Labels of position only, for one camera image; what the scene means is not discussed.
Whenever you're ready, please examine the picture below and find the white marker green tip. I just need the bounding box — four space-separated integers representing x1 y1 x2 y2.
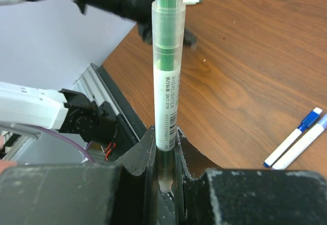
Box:
183 0 202 6

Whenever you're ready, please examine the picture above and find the white marker with purple ink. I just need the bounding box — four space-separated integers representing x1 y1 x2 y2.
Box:
271 114 326 170

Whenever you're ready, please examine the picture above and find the aluminium rail frame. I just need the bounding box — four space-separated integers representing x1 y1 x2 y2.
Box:
1 65 118 164

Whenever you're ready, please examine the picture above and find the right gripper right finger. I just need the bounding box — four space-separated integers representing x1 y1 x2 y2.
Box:
175 131 326 224

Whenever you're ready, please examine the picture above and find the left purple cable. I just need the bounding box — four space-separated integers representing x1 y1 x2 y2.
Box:
38 127 96 163

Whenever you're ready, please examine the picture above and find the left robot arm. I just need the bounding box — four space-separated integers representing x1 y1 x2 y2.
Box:
1 0 196 150

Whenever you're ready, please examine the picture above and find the white marker black tip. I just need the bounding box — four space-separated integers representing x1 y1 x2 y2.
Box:
263 128 306 168

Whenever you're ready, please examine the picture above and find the dark blue pen cap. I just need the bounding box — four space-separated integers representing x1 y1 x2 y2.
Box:
297 107 322 132

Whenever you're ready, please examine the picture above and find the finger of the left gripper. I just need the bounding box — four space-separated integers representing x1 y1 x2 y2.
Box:
183 29 197 49

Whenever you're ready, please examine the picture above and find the thin green white pen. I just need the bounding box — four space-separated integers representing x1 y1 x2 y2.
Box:
152 0 185 193

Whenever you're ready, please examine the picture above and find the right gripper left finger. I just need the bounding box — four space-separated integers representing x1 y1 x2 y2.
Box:
1 127 156 224

